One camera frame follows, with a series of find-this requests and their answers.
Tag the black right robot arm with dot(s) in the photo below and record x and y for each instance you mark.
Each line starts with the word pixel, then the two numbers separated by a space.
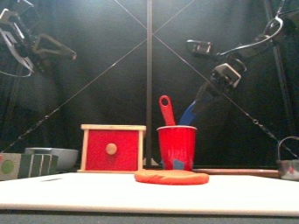
pixel 286 17

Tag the flat red dough disc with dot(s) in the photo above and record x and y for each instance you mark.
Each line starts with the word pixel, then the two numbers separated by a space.
pixel 171 177

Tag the red plastic cup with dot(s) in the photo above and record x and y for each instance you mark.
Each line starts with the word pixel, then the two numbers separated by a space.
pixel 176 143

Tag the wooden box with red front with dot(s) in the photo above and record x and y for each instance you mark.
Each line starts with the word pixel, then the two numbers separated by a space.
pixel 112 137

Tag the brown wooden rod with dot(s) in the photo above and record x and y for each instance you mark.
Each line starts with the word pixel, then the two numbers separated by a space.
pixel 241 172

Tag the small metal bucket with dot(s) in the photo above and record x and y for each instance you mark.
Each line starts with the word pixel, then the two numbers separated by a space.
pixel 289 169

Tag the white cutting board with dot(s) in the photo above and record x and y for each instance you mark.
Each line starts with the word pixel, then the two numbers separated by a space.
pixel 116 195

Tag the green and white patterned block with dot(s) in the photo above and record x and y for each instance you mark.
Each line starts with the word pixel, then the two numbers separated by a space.
pixel 27 166

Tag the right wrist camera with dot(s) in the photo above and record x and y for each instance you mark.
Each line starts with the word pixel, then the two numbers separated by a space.
pixel 199 47

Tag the vertical metal frame pole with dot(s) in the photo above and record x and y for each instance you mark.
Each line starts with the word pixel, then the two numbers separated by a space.
pixel 148 73

